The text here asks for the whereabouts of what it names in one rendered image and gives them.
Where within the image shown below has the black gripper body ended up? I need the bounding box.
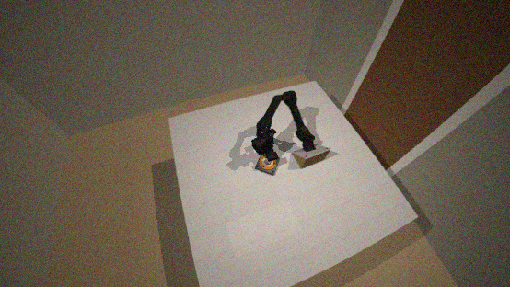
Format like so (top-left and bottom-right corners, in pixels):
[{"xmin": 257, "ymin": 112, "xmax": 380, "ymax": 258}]
[{"xmin": 265, "ymin": 142, "xmax": 278, "ymax": 162}]

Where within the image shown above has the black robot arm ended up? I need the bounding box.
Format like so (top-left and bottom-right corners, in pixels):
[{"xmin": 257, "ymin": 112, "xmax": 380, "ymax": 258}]
[{"xmin": 251, "ymin": 90, "xmax": 316, "ymax": 155}]

